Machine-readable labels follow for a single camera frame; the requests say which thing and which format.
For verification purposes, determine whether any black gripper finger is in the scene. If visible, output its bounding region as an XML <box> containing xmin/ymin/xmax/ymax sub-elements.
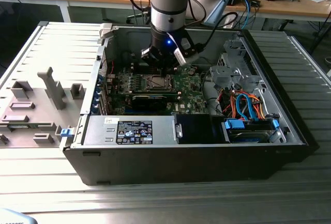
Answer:
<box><xmin>141</xmin><ymin>45</ymin><xmax>167</xmax><ymax>78</ymax></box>
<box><xmin>164</xmin><ymin>54</ymin><xmax>182</xmax><ymax>78</ymax></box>

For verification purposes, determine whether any metal socket cover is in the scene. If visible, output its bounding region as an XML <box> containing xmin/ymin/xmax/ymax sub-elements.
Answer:
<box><xmin>146</xmin><ymin>74</ymin><xmax>173</xmax><ymax>91</ymax></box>

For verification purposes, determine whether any green motherboard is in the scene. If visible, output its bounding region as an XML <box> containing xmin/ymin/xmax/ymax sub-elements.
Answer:
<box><xmin>110</xmin><ymin>63</ymin><xmax>209</xmax><ymax>116</ymax></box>

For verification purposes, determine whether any black graphics card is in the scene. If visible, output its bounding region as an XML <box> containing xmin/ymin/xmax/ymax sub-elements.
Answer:
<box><xmin>112</xmin><ymin>89</ymin><xmax>182</xmax><ymax>112</ymax></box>

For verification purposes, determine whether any pale case release latch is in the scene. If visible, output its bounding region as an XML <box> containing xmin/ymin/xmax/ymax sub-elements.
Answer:
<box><xmin>99</xmin><ymin>23</ymin><xmax>115</xmax><ymax>40</ymax></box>

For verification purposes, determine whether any grey metal drive cage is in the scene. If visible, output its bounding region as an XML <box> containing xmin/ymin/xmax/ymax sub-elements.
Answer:
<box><xmin>208</xmin><ymin>39</ymin><xmax>262</xmax><ymax>93</ymax></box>

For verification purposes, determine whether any grey power supply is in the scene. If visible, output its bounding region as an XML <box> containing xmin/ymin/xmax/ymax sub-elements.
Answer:
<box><xmin>82</xmin><ymin>115</ymin><xmax>178</xmax><ymax>146</ymax></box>

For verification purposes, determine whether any black PC case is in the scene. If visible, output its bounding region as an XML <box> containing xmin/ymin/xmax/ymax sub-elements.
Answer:
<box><xmin>63</xmin><ymin>23</ymin><xmax>319</xmax><ymax>186</ymax></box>

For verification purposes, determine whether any hard disk in blue carrier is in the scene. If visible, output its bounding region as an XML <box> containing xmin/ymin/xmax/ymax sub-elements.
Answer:
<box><xmin>222</xmin><ymin>117</ymin><xmax>282</xmax><ymax>144</ymax></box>

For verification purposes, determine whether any blue plastic latch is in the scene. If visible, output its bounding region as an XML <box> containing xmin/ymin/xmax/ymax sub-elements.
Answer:
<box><xmin>59</xmin><ymin>127</ymin><xmax>74</xmax><ymax>139</ymax></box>

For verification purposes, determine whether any grey parts rack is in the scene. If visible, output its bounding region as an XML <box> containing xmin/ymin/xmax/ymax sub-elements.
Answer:
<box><xmin>0</xmin><ymin>66</ymin><xmax>86</xmax><ymax>149</ymax></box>

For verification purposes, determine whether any pale blue teach pendant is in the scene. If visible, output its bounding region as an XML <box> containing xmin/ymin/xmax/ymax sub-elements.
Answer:
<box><xmin>0</xmin><ymin>207</ymin><xmax>36</xmax><ymax>224</ymax></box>

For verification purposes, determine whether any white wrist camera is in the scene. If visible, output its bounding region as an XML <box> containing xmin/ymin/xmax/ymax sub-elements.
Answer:
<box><xmin>173</xmin><ymin>35</ymin><xmax>200</xmax><ymax>66</ymax></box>

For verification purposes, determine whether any black camera cable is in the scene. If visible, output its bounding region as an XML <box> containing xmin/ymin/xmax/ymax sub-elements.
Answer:
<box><xmin>199</xmin><ymin>11</ymin><xmax>239</xmax><ymax>49</ymax></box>

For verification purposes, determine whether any blue data wire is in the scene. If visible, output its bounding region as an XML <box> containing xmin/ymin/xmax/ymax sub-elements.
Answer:
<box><xmin>235</xmin><ymin>93</ymin><xmax>257</xmax><ymax>121</ymax></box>

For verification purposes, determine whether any blue hanging cable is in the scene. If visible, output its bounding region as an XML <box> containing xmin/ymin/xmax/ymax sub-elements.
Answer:
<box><xmin>240</xmin><ymin>0</ymin><xmax>254</xmax><ymax>27</ymax></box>

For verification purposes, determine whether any orange wire bundle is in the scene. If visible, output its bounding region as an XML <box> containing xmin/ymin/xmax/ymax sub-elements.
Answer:
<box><xmin>219</xmin><ymin>91</ymin><xmax>267</xmax><ymax>120</ymax></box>

